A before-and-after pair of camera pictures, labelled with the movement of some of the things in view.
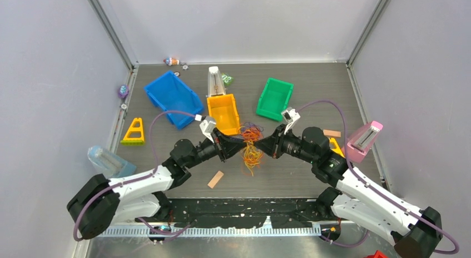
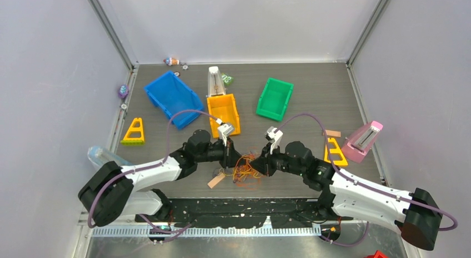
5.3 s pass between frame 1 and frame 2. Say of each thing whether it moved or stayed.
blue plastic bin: stayed
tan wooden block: stayed
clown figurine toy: stayed
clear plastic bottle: stayed
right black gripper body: moved
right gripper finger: moved
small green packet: stayed
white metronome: stayed
